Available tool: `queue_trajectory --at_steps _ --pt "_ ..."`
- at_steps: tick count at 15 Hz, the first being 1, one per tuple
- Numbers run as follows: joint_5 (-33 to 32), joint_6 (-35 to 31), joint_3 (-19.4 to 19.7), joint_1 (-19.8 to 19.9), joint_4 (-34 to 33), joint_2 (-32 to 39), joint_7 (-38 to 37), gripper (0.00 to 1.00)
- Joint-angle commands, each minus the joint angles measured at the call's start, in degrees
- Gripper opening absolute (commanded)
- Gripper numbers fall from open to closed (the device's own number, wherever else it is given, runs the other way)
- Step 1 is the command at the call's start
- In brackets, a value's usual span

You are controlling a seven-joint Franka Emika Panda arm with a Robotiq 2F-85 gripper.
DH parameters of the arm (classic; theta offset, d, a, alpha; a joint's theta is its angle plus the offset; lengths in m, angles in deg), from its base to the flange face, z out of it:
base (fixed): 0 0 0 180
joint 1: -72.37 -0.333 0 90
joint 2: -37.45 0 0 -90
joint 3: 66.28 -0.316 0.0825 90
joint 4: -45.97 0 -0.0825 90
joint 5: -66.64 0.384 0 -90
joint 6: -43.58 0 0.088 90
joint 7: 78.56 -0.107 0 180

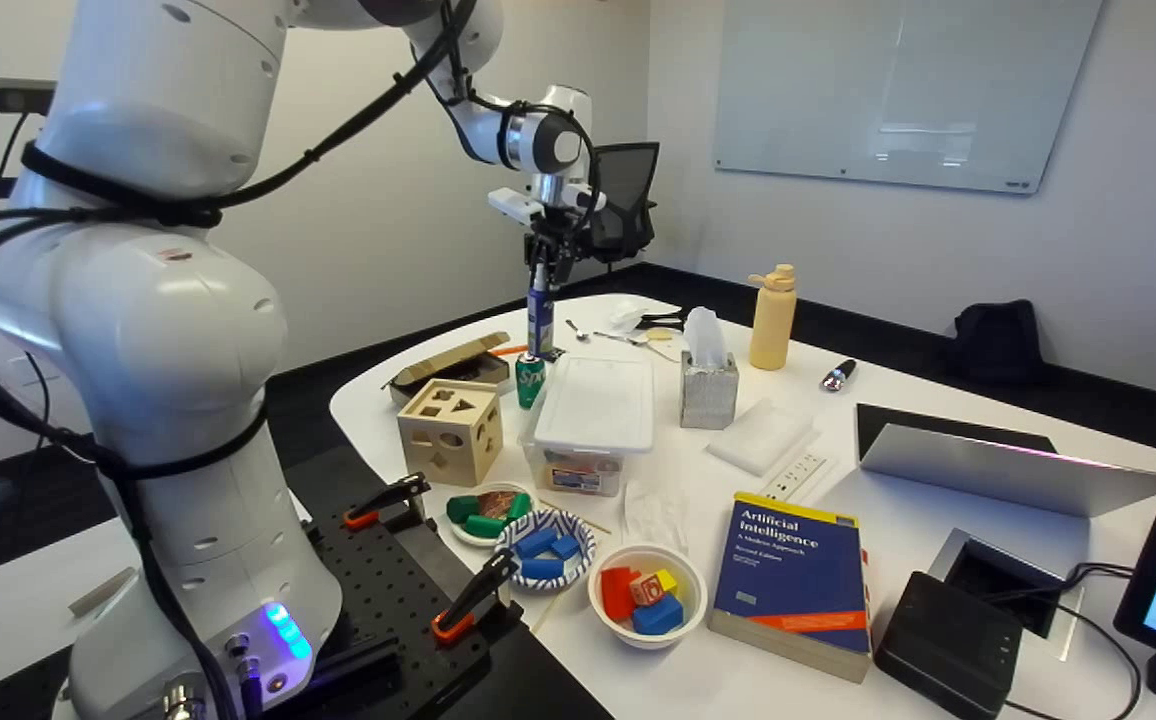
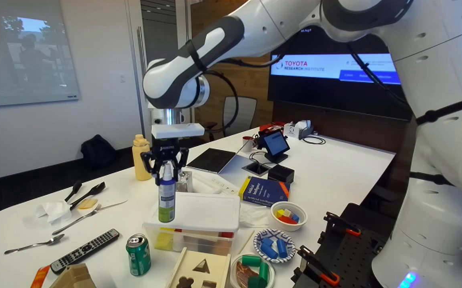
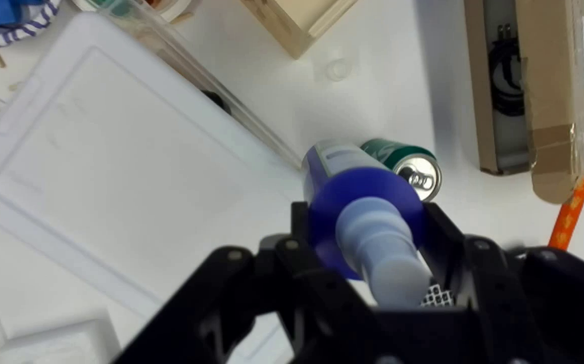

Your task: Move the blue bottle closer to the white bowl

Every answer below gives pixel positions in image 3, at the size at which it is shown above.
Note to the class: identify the light wooden box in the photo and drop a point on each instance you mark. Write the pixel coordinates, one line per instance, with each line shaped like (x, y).
(297, 20)

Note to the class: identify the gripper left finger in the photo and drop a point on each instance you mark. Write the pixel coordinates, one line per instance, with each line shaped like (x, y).
(251, 288)

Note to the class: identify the green drink can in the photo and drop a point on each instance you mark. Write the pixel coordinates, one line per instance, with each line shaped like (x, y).
(413, 164)

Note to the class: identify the small clear plastic cap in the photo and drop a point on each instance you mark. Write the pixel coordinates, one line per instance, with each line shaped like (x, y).
(338, 69)

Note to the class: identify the large white plastic lid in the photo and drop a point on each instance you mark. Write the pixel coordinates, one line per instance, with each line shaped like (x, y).
(120, 167)

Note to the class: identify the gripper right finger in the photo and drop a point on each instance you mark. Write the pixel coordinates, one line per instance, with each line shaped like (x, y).
(534, 303)

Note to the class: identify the clear plastic container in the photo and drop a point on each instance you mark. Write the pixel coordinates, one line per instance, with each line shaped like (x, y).
(211, 81)

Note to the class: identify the open cardboard box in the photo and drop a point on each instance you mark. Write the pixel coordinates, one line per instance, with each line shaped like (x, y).
(549, 91)

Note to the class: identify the blue and white striped cloth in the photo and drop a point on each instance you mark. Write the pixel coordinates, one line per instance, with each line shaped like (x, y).
(14, 31)

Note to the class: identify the orange patterned strip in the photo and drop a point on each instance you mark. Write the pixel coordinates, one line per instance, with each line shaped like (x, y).
(572, 212)

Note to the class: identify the blue block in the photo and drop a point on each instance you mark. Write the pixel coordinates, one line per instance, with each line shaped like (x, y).
(6, 10)

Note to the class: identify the blue bottle with grey cap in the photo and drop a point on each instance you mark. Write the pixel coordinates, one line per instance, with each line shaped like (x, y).
(368, 202)

